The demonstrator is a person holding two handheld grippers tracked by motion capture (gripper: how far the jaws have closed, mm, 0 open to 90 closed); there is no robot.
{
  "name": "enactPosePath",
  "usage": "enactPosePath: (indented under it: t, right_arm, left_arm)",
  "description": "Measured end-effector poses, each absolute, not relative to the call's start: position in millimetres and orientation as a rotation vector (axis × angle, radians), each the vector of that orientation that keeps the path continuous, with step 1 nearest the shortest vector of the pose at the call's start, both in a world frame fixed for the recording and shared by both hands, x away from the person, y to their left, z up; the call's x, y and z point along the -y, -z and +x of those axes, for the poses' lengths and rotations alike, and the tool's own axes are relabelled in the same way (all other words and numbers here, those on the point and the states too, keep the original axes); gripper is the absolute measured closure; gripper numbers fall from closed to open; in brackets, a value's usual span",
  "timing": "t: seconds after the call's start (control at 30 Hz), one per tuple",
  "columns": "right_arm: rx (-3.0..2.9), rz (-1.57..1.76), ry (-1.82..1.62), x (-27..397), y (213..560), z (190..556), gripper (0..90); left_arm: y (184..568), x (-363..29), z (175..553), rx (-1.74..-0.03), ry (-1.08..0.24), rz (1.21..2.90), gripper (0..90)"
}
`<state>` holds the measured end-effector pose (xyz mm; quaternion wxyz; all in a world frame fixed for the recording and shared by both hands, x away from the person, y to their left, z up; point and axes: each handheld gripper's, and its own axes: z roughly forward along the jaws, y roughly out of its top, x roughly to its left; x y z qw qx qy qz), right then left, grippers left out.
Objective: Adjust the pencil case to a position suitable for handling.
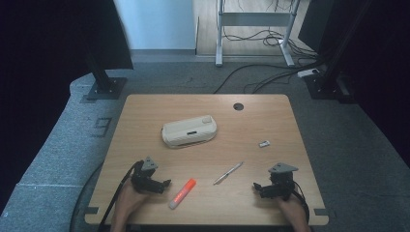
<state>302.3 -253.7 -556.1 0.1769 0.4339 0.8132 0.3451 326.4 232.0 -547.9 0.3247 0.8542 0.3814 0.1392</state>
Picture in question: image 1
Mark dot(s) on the white fabric pencil case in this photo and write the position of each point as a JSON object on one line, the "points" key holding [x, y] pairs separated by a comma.
{"points": [[188, 130]]}

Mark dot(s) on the person's left hand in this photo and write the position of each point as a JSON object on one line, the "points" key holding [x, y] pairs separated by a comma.
{"points": [[129, 203]]}

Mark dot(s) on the white power strip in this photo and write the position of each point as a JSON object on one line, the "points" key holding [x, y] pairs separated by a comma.
{"points": [[307, 72]]}

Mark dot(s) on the silver pen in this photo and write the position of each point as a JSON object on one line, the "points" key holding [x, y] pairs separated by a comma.
{"points": [[228, 173]]}

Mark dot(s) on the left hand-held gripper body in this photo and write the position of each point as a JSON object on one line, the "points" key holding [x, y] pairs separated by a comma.
{"points": [[143, 179]]}

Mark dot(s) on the dark curtain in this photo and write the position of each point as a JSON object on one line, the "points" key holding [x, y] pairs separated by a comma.
{"points": [[48, 38], [380, 48]]}

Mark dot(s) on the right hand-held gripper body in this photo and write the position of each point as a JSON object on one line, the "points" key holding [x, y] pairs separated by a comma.
{"points": [[283, 183]]}

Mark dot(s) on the black metal stand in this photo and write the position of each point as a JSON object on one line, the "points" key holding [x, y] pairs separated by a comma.
{"points": [[325, 85], [103, 83]]}

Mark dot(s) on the orange highlighter pen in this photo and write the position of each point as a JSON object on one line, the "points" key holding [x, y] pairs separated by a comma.
{"points": [[182, 193]]}

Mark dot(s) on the white metal desk frame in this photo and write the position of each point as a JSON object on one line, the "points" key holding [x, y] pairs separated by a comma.
{"points": [[254, 18]]}

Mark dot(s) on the person's right hand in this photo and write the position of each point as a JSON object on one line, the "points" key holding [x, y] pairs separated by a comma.
{"points": [[295, 211]]}

